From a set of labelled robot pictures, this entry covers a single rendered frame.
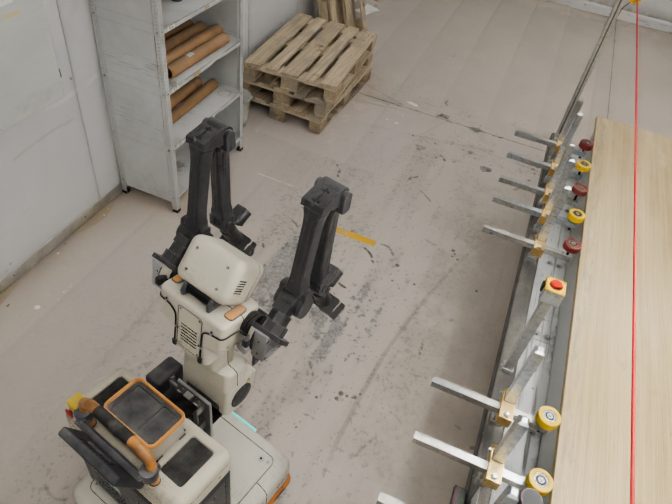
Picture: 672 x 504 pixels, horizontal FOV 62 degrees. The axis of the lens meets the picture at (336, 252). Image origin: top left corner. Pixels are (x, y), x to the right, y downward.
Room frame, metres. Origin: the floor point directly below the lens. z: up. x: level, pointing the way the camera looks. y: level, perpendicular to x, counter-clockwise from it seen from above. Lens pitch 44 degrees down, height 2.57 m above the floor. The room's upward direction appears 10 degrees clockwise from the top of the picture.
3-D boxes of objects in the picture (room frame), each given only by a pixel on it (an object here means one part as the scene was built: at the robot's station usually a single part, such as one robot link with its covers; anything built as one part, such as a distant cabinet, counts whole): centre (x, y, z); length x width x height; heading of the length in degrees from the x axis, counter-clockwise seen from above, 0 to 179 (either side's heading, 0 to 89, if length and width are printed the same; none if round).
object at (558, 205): (2.14, -0.98, 0.93); 0.04 x 0.04 x 0.48; 74
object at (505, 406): (1.16, -0.71, 0.84); 0.14 x 0.06 x 0.05; 164
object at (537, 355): (1.18, -0.71, 0.92); 0.04 x 0.04 x 0.48; 74
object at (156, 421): (0.86, 0.51, 0.87); 0.23 x 0.15 x 0.11; 61
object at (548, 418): (1.10, -0.83, 0.85); 0.08 x 0.08 x 0.11
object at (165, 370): (1.13, 0.43, 0.68); 0.28 x 0.27 x 0.25; 61
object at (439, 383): (1.16, -0.64, 0.83); 0.43 x 0.03 x 0.04; 74
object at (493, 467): (0.92, -0.64, 0.84); 0.14 x 0.06 x 0.05; 164
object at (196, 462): (0.88, 0.50, 0.59); 0.55 x 0.34 x 0.83; 61
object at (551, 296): (1.43, -0.78, 1.18); 0.07 x 0.07 x 0.08; 74
